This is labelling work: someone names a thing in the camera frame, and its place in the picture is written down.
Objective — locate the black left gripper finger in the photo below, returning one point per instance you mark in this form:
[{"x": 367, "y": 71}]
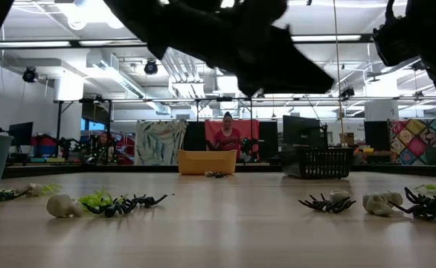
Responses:
[
  {"x": 300, "y": 59},
  {"x": 274, "y": 78}
]

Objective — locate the black spider pile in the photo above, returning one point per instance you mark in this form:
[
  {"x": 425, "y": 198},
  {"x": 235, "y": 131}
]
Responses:
[{"x": 217, "y": 174}]

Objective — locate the cream plastic skull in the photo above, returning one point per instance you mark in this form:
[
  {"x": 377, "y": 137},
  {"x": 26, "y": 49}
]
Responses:
[
  {"x": 394, "y": 197},
  {"x": 60, "y": 205},
  {"x": 377, "y": 204},
  {"x": 339, "y": 194},
  {"x": 35, "y": 190}
]

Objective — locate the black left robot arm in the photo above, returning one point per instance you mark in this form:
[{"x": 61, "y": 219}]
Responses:
[{"x": 128, "y": 15}]

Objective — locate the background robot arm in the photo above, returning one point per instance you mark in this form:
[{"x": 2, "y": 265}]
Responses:
[
  {"x": 73, "y": 147},
  {"x": 248, "y": 146}
]

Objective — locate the thin vertical pole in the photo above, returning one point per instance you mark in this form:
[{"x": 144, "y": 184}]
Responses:
[{"x": 338, "y": 74}]

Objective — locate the colourful patchwork quilt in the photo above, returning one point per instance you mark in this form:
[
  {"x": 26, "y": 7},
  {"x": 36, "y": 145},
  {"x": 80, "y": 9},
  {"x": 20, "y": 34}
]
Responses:
[{"x": 422, "y": 141}]

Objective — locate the black ceiling spotlight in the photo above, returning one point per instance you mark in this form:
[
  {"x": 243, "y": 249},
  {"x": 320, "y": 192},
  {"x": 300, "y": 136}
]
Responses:
[
  {"x": 151, "y": 67},
  {"x": 30, "y": 74},
  {"x": 348, "y": 92}
]

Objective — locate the black computer monitor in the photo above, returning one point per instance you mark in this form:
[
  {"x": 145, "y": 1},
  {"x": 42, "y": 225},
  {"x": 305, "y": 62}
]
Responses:
[
  {"x": 301, "y": 130},
  {"x": 376, "y": 134},
  {"x": 21, "y": 133}
]

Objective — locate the black overhead crossbar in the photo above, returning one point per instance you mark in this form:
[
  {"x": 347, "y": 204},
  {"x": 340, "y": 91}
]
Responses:
[{"x": 367, "y": 37}]

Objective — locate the person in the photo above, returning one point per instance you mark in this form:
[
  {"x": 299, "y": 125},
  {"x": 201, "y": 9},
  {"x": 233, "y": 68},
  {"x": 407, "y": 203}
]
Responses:
[
  {"x": 104, "y": 143},
  {"x": 227, "y": 139}
]

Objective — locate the red hanging cloth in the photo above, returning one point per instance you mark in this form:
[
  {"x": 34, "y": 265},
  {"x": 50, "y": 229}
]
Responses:
[{"x": 211, "y": 128}]

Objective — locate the brown cardboard box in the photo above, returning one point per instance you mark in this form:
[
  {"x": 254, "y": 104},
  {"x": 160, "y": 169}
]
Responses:
[{"x": 348, "y": 138}]

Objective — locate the black mesh basket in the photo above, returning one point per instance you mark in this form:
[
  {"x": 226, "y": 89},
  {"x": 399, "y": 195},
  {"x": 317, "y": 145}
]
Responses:
[{"x": 322, "y": 164}]

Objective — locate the yellow plastic bin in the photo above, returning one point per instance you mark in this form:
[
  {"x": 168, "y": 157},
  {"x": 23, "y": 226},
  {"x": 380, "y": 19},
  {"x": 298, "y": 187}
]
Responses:
[{"x": 207, "y": 162}]

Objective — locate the red low partition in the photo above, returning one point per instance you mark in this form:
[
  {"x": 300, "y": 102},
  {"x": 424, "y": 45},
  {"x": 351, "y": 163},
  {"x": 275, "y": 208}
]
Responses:
[{"x": 45, "y": 141}]

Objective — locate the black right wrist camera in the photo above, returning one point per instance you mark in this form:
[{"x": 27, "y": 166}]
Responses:
[{"x": 396, "y": 41}]

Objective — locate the black background rig frame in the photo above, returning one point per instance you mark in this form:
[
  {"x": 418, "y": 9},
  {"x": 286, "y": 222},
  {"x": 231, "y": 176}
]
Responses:
[{"x": 59, "y": 126}]

